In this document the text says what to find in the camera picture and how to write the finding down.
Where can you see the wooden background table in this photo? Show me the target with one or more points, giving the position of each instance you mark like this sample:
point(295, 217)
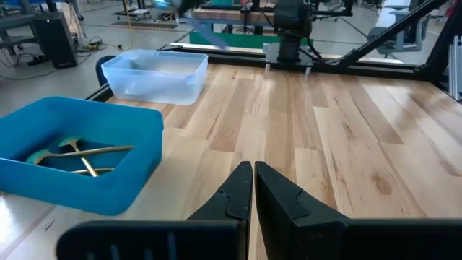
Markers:
point(223, 14)

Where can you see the grey office chair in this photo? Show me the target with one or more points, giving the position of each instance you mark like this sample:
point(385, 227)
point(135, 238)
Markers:
point(400, 36)

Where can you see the clear plastic bin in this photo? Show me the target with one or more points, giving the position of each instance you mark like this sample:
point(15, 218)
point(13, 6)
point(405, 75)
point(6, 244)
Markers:
point(155, 86)

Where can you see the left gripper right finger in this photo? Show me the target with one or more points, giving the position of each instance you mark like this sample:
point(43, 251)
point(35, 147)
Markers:
point(285, 213)

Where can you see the black metal table frame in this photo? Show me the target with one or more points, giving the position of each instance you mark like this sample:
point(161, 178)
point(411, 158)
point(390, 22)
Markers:
point(379, 38)

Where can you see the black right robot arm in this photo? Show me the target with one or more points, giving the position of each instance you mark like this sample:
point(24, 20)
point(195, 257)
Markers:
point(290, 21)

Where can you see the blue plastic bin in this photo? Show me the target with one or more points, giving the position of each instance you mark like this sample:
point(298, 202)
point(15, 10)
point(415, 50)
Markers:
point(119, 187)

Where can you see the black computer tower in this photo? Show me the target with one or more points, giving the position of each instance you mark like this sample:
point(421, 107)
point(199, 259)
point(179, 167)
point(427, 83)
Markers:
point(54, 39)

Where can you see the silver aluminium extrusion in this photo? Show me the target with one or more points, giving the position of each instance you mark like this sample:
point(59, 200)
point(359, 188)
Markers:
point(455, 68)

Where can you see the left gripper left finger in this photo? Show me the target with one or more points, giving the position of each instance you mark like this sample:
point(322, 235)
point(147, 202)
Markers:
point(231, 202)

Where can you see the green panel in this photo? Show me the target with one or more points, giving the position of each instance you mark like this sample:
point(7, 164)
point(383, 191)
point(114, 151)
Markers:
point(238, 40)

